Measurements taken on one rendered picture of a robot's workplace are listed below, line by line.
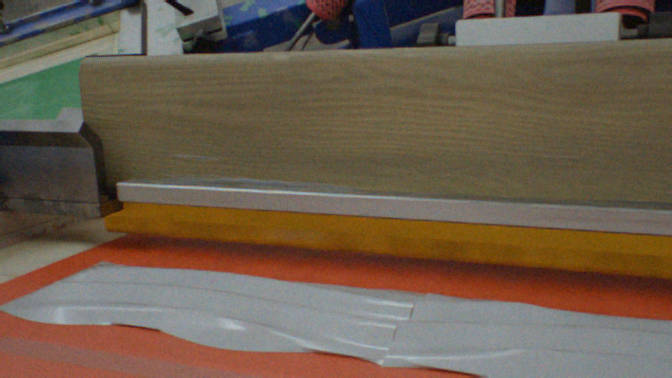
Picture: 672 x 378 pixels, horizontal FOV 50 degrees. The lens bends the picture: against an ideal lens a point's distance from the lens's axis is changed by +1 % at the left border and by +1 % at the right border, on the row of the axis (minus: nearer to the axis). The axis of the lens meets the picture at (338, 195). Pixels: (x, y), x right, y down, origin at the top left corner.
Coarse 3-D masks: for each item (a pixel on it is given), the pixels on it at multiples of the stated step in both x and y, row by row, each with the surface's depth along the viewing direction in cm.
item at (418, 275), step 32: (96, 256) 39; (128, 256) 38; (160, 256) 38; (192, 256) 38; (224, 256) 38; (256, 256) 38; (288, 256) 37; (320, 256) 37; (352, 256) 37; (384, 256) 37; (0, 288) 34; (32, 288) 34; (384, 288) 32; (416, 288) 32; (0, 320) 30; (160, 352) 26; (192, 352) 26; (224, 352) 26; (256, 352) 26; (288, 352) 26
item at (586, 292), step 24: (480, 264) 35; (504, 264) 35; (456, 288) 32; (480, 288) 32; (504, 288) 32; (528, 288) 31; (552, 288) 31; (576, 288) 31; (600, 288) 31; (624, 288) 31; (648, 288) 31; (600, 312) 29; (624, 312) 28; (648, 312) 28
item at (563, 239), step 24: (144, 216) 40; (168, 216) 39; (192, 216) 39; (216, 216) 38; (240, 216) 38; (264, 216) 37; (288, 216) 36; (312, 216) 36; (336, 216) 35; (480, 240) 33; (504, 240) 32; (528, 240) 32; (552, 240) 32; (576, 240) 31; (600, 240) 31; (624, 240) 30; (648, 240) 30
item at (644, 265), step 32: (128, 224) 40; (160, 224) 40; (192, 224) 39; (224, 224) 38; (416, 256) 34; (448, 256) 34; (480, 256) 33; (512, 256) 32; (544, 256) 32; (576, 256) 31; (608, 256) 31; (640, 256) 30
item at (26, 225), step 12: (0, 216) 41; (12, 216) 41; (24, 216) 42; (36, 216) 43; (48, 216) 44; (60, 216) 45; (72, 216) 46; (84, 216) 47; (0, 228) 41; (12, 228) 41; (24, 228) 42; (36, 228) 43; (48, 228) 44; (60, 228) 45; (0, 240) 41; (12, 240) 41; (24, 240) 42
